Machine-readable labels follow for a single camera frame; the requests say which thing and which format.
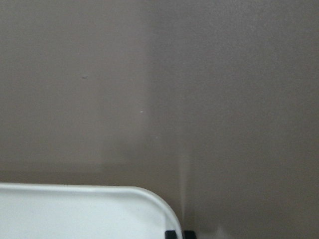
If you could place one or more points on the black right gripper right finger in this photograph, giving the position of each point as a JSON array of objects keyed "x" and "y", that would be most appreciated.
[{"x": 188, "y": 234}]

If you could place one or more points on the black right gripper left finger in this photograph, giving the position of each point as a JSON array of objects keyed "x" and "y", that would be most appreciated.
[{"x": 170, "y": 234}]

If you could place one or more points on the white plastic tray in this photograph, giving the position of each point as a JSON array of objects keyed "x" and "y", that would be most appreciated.
[{"x": 34, "y": 211}]

